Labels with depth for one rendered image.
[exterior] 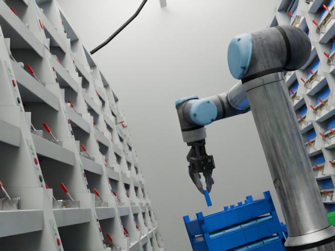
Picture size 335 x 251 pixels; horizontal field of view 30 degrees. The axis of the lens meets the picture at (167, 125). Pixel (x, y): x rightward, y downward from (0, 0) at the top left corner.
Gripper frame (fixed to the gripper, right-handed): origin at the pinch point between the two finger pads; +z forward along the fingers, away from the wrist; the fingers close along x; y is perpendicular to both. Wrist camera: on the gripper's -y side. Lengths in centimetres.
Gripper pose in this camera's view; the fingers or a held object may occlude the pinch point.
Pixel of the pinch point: (205, 189)
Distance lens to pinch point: 242.7
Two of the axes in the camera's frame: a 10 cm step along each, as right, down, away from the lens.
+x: 9.2, -2.5, 2.9
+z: 2.2, 9.7, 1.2
